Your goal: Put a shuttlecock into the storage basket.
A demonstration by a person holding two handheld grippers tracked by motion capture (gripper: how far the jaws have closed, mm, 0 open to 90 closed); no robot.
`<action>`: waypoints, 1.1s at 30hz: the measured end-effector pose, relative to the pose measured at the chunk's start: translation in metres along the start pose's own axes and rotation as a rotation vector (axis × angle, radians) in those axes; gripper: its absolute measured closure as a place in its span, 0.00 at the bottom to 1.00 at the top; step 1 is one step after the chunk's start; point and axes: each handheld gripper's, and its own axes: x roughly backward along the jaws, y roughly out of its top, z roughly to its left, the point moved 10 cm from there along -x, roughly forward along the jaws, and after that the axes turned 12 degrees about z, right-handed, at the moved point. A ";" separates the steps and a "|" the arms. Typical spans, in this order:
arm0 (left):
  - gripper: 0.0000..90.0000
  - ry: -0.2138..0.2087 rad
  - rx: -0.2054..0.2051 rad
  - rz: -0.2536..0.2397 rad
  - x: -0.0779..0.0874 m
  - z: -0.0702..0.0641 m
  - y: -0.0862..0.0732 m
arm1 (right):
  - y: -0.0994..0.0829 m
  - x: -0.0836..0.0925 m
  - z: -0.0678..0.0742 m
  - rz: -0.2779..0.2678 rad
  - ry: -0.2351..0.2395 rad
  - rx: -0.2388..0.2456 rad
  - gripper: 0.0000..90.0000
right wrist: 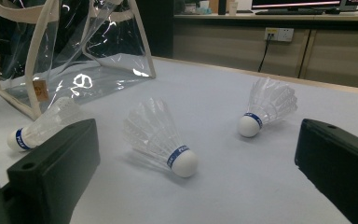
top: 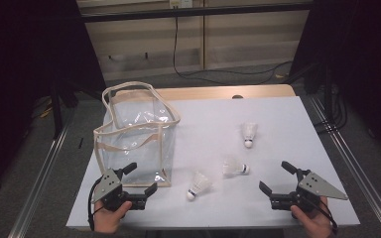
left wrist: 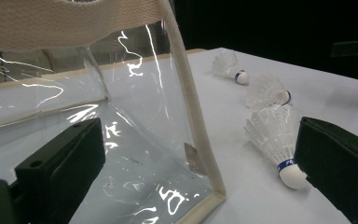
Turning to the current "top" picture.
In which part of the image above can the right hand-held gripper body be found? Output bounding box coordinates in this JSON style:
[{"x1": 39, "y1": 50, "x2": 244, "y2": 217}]
[{"x1": 269, "y1": 171, "x2": 349, "y2": 212}]

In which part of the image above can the black wall cable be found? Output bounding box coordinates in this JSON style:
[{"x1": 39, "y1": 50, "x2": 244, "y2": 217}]
[{"x1": 173, "y1": 6, "x2": 294, "y2": 85}]

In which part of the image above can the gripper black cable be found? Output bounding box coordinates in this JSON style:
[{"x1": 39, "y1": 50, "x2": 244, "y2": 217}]
[
  {"x1": 86, "y1": 177, "x2": 104, "y2": 232},
  {"x1": 306, "y1": 194, "x2": 339, "y2": 234}
]

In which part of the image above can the black curtain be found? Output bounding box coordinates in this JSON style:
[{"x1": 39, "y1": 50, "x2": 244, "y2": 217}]
[
  {"x1": 0, "y1": 0, "x2": 108, "y2": 199},
  {"x1": 289, "y1": 0, "x2": 381, "y2": 163}
]

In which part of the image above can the person's left hand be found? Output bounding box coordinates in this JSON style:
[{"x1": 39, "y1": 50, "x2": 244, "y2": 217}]
[{"x1": 93, "y1": 200, "x2": 134, "y2": 235}]

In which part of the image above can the black metal stand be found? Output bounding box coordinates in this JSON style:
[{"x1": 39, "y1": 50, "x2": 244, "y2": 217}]
[{"x1": 49, "y1": 78, "x2": 80, "y2": 140}]

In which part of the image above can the clear tote bag beige trim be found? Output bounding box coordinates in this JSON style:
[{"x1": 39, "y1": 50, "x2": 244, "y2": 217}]
[{"x1": 92, "y1": 80, "x2": 182, "y2": 188}]

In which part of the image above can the white table cover sheet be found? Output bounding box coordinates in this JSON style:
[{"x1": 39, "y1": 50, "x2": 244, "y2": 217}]
[{"x1": 65, "y1": 95, "x2": 361, "y2": 230}]

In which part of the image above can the person's right hand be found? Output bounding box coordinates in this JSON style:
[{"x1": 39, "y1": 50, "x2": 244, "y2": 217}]
[{"x1": 291, "y1": 196, "x2": 337, "y2": 238}]

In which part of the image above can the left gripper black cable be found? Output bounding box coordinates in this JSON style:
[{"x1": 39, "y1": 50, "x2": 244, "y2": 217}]
[{"x1": 86, "y1": 177, "x2": 104, "y2": 232}]

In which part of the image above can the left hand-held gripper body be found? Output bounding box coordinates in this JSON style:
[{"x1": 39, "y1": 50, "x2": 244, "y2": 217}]
[{"x1": 90, "y1": 168, "x2": 147, "y2": 212}]

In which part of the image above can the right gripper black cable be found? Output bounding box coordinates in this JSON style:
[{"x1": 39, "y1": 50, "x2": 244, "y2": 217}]
[{"x1": 306, "y1": 194, "x2": 339, "y2": 234}]

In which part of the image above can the bundle of black floor cables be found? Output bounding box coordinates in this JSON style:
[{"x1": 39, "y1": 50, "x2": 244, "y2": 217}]
[{"x1": 314, "y1": 85, "x2": 348, "y2": 133}]

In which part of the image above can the white wall socket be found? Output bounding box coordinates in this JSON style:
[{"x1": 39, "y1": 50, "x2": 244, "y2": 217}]
[{"x1": 169, "y1": 0, "x2": 193, "y2": 9}]

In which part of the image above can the aluminium floor rail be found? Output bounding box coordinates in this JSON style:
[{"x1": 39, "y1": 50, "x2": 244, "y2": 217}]
[
  {"x1": 309, "y1": 97, "x2": 381, "y2": 238},
  {"x1": 8, "y1": 108, "x2": 75, "y2": 238}
]

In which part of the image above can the black horizontal bar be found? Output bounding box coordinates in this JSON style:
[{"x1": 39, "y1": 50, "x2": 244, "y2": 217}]
[{"x1": 80, "y1": 2, "x2": 314, "y2": 24}]

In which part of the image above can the white shuttlecock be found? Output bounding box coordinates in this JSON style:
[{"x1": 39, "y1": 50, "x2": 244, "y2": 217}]
[
  {"x1": 221, "y1": 158, "x2": 251, "y2": 178},
  {"x1": 186, "y1": 171, "x2": 212, "y2": 201},
  {"x1": 240, "y1": 122, "x2": 258, "y2": 149}
]

